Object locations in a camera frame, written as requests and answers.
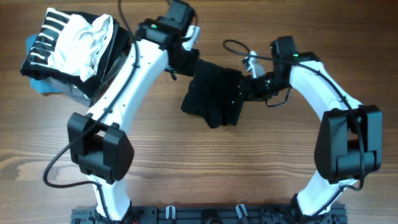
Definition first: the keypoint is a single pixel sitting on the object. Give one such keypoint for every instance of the blue folded garment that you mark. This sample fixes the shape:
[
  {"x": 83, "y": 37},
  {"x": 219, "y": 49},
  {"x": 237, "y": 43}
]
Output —
[{"x": 38, "y": 85}]

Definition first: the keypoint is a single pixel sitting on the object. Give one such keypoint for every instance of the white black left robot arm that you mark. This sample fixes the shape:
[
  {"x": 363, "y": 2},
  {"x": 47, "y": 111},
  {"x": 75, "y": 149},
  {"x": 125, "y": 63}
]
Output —
[{"x": 104, "y": 153}]

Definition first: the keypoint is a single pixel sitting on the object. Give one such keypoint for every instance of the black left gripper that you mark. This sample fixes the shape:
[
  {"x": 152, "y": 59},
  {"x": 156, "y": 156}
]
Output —
[{"x": 189, "y": 70}]

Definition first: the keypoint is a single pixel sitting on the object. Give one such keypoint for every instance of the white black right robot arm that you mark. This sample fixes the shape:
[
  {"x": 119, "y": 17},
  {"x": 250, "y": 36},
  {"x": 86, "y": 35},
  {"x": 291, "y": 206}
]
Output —
[{"x": 349, "y": 142}]

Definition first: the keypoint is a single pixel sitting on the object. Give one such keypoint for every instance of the black folded garment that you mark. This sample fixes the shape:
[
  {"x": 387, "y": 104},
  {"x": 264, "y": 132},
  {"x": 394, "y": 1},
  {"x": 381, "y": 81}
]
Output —
[{"x": 117, "y": 45}]

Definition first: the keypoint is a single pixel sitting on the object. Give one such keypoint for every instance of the black t-shirt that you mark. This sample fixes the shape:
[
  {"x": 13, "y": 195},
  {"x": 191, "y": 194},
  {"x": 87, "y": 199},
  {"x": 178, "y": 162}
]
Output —
[{"x": 215, "y": 93}]

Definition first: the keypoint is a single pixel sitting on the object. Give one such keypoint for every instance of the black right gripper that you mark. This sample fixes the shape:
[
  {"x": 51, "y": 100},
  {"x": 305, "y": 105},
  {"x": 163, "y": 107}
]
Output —
[{"x": 250, "y": 90}]

